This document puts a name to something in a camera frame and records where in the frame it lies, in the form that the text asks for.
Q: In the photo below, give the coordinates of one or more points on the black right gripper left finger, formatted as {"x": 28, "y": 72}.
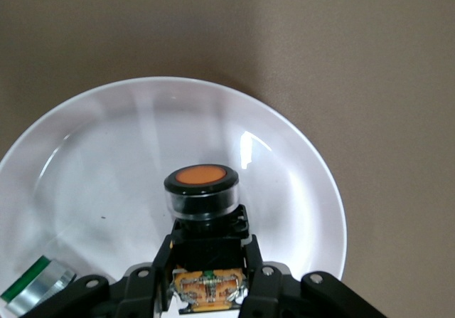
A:
{"x": 135, "y": 293}

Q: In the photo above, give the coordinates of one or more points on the small clear orange part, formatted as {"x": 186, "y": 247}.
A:
{"x": 39, "y": 286}

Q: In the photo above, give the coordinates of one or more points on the pink round plate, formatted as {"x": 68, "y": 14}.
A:
{"x": 124, "y": 147}

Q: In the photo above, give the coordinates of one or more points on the brown table cover mat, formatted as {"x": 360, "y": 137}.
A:
{"x": 355, "y": 47}

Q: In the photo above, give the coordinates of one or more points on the orange push-button switch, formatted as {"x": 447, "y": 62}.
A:
{"x": 200, "y": 193}

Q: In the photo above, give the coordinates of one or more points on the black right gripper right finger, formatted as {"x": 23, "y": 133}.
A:
{"x": 284, "y": 296}

